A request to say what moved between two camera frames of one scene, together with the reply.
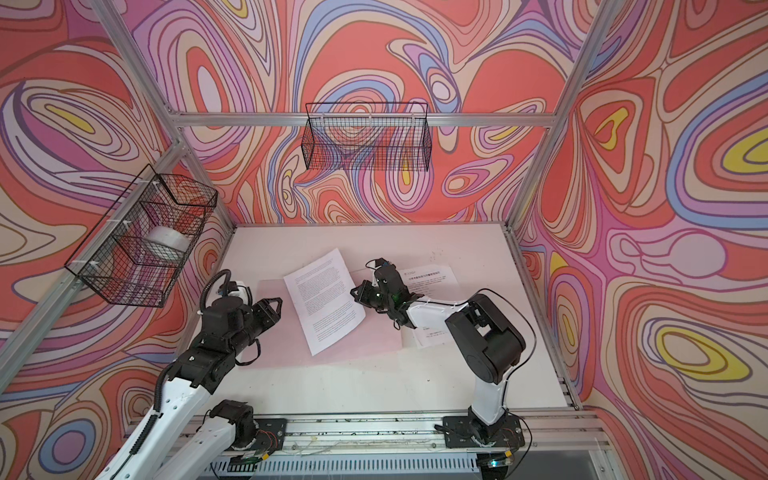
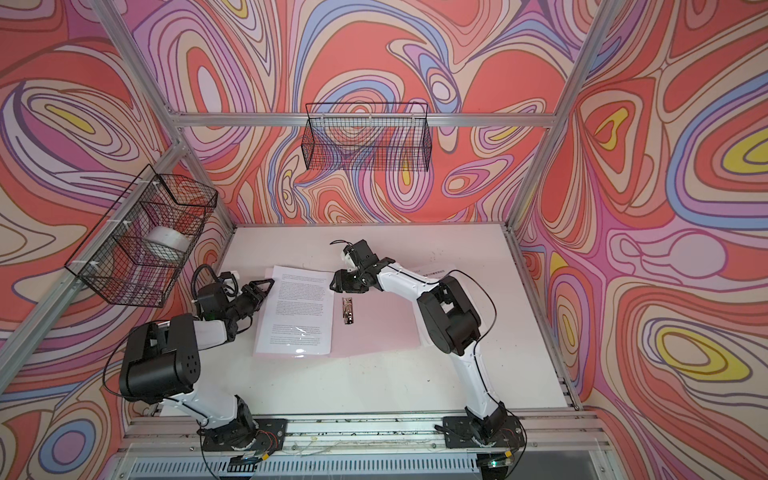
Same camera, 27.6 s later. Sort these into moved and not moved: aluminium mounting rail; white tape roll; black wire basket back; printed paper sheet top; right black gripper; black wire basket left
Moved: right black gripper; printed paper sheet top
Not moved: white tape roll; aluminium mounting rail; black wire basket left; black wire basket back
